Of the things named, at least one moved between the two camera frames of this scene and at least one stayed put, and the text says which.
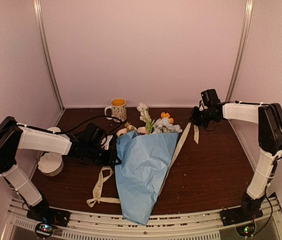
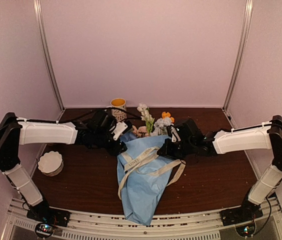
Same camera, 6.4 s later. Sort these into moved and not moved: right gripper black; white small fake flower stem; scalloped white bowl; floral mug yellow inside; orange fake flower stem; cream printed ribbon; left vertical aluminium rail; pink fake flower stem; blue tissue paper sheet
Moved: pink fake flower stem; cream printed ribbon; right gripper black
Not moved: blue tissue paper sheet; white small fake flower stem; left vertical aluminium rail; scalloped white bowl; floral mug yellow inside; orange fake flower stem
